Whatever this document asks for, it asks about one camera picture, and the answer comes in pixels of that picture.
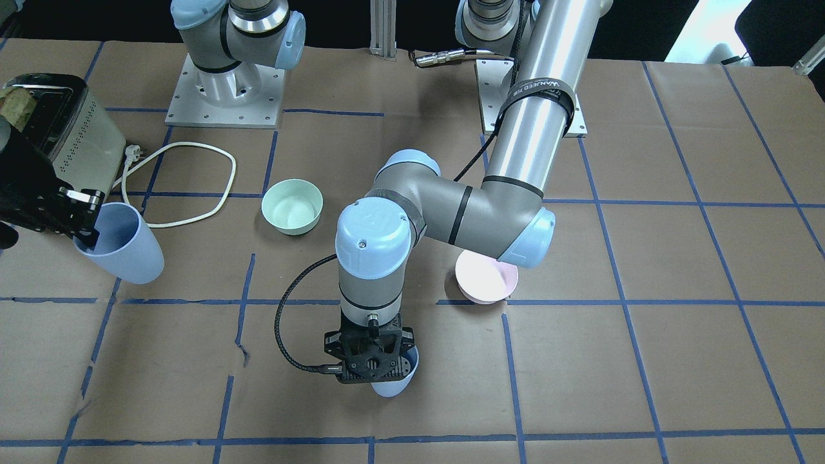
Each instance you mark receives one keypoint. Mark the aluminium frame post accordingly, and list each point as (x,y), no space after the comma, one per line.
(382,18)

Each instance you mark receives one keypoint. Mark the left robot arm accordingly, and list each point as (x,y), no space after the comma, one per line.
(503,217)

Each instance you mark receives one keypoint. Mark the blue cup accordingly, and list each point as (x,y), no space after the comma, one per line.
(392,385)
(126,246)

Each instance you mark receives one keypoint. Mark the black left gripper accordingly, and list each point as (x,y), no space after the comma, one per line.
(331,342)

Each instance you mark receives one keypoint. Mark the pink bowl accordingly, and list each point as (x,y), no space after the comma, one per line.
(484,280)

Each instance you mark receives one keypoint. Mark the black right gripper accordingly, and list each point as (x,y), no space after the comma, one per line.
(31,193)

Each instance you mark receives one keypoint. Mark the green bowl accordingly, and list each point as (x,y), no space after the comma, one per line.
(293,206)

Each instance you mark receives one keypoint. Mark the toast slice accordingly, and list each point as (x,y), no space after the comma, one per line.
(17,106)

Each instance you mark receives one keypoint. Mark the cream toaster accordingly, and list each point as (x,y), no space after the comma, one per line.
(73,129)

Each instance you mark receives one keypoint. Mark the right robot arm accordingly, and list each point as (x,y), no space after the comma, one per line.
(220,35)

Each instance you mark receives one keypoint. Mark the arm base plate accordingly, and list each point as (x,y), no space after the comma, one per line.
(493,77)
(249,96)

